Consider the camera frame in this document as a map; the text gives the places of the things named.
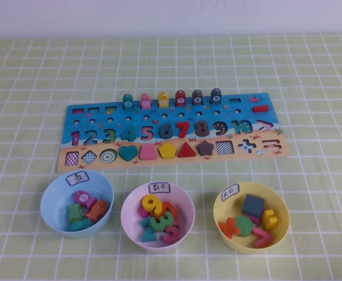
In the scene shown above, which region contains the dark teal fish number four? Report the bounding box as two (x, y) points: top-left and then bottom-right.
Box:
(122, 93), (134, 111)

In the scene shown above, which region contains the colourful wooden puzzle board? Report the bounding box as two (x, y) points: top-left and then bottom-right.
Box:
(55, 92), (291, 173)

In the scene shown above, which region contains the pink plastic bowl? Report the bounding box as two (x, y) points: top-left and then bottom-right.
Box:
(120, 181), (195, 249)

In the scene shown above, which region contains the magenta wooden shape piece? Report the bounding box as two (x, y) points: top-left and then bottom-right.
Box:
(254, 206), (267, 225)

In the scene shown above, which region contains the light blue plastic bowl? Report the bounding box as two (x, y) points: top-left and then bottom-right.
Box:
(40, 169), (115, 238)

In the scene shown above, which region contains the yellow plastic bowl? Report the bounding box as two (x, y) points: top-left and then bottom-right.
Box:
(213, 181), (291, 255)

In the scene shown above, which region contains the yellow wooden pentagon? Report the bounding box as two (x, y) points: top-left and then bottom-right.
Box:
(158, 142), (178, 159)

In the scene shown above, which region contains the slate blue wooden number six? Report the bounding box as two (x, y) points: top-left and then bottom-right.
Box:
(158, 122), (174, 140)

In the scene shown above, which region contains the red wooden number seven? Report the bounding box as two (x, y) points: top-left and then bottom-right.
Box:
(175, 121), (191, 138)

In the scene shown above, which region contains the red wooden triangle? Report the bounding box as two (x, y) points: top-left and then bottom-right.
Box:
(177, 141), (197, 158)

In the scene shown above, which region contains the pink wooden number five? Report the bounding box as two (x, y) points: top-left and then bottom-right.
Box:
(140, 125), (155, 141)

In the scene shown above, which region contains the pink wooden trapezoid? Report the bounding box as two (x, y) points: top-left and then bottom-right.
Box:
(139, 145), (157, 160)

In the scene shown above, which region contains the brown wooden number eight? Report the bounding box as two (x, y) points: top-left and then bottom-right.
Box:
(194, 120), (210, 138)

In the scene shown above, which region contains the brown wooden star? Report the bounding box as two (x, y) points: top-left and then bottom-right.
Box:
(196, 140), (215, 156)

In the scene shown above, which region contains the teal wooden number four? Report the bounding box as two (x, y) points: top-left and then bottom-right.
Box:
(120, 125), (138, 142)

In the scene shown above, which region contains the yellow fish peg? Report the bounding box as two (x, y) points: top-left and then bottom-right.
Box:
(158, 91), (171, 108)

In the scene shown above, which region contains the red fish number seven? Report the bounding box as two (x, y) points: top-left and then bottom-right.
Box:
(174, 90), (187, 107)

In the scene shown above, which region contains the teal wooden heart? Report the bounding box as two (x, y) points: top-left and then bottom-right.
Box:
(118, 145), (139, 162)

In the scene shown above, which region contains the pink fish peg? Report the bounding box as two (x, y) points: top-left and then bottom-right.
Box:
(140, 92), (153, 109)

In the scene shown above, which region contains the dark grey fish number nine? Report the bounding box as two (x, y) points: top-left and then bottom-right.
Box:
(210, 88), (223, 105)

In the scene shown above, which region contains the orange wooden number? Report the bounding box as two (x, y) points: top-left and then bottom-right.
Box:
(161, 201), (179, 220)

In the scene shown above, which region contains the yellow wooden number nine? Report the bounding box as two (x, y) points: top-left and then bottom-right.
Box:
(141, 194), (163, 218)

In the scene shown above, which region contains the green wooden number three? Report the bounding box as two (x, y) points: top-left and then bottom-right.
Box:
(150, 211), (174, 232)

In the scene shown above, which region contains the pink wooden number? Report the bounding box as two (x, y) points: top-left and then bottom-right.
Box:
(161, 221), (181, 244)

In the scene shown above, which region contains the teal wooden number two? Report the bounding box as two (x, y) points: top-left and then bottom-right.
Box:
(140, 218), (157, 243)

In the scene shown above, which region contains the orange wooden fish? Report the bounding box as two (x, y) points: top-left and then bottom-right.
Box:
(85, 200), (109, 222)

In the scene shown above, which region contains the orange wooden cross sign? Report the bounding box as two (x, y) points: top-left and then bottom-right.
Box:
(219, 217), (241, 239)

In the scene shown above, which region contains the dark slate wooden square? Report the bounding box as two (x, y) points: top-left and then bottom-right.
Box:
(241, 194), (265, 218)

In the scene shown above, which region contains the magenta fish number one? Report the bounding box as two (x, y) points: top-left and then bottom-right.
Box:
(74, 190), (98, 207)

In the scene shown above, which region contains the green wooden circle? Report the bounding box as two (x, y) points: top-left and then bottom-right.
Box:
(234, 215), (255, 237)

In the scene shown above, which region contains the green wooden fish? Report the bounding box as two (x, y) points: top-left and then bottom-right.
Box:
(67, 203), (84, 225)

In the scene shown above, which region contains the light teal wooden fish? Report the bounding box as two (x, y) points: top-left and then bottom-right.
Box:
(68, 218), (95, 232)

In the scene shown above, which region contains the yellow wooden equals sign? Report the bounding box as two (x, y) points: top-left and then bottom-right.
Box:
(261, 209), (278, 231)

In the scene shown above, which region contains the pink wooden greater-than sign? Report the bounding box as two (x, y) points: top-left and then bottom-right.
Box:
(252, 228), (274, 249)

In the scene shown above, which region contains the green checked tablecloth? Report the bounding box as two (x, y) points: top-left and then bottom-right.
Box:
(0, 32), (342, 281)

